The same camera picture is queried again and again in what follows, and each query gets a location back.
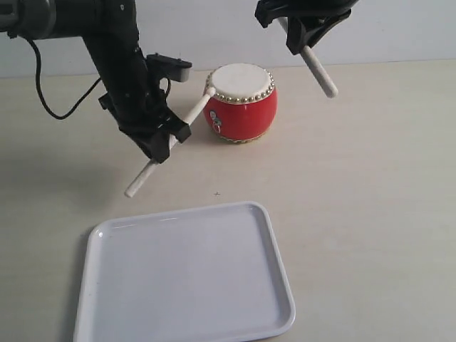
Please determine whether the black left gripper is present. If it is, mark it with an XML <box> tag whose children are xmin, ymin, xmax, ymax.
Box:
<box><xmin>98</xmin><ymin>49</ymin><xmax>191</xmax><ymax>164</ymax></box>

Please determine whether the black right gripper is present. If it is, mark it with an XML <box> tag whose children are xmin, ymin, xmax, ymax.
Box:
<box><xmin>254</xmin><ymin>0</ymin><xmax>358</xmax><ymax>55</ymax></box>

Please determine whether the wooden drumstick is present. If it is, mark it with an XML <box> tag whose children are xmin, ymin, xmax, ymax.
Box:
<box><xmin>301</xmin><ymin>46</ymin><xmax>338</xmax><ymax>98</ymax></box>
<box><xmin>124</xmin><ymin>87</ymin><xmax>217</xmax><ymax>198</ymax></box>

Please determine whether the white plastic tray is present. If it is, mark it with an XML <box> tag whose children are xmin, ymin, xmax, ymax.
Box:
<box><xmin>73</xmin><ymin>202</ymin><xmax>296</xmax><ymax>341</ymax></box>

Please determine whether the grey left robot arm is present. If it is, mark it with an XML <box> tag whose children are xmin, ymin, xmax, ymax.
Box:
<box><xmin>1</xmin><ymin>0</ymin><xmax>192</xmax><ymax>163</ymax></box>

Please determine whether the small red drum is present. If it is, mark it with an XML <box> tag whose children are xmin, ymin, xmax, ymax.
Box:
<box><xmin>203</xmin><ymin>63</ymin><xmax>278</xmax><ymax>143</ymax></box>

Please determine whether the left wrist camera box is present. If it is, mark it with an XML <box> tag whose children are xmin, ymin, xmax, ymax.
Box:
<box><xmin>145</xmin><ymin>53</ymin><xmax>192</xmax><ymax>83</ymax></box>

